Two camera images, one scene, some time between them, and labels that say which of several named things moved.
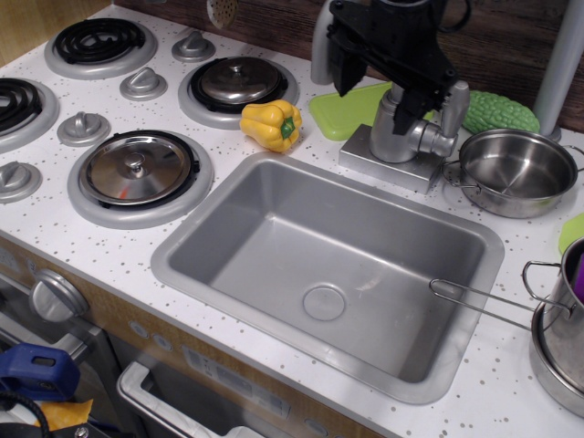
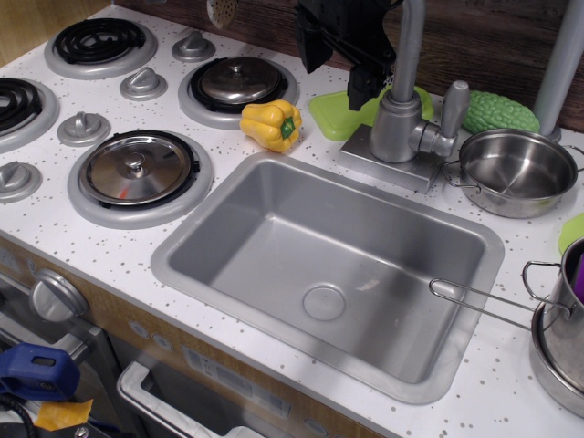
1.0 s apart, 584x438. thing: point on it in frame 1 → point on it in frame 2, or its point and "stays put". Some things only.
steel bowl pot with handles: x=514 y=173 stays put
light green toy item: x=571 y=230 stays put
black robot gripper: x=399 y=41 → x=357 y=28
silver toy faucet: x=409 y=159 stays put
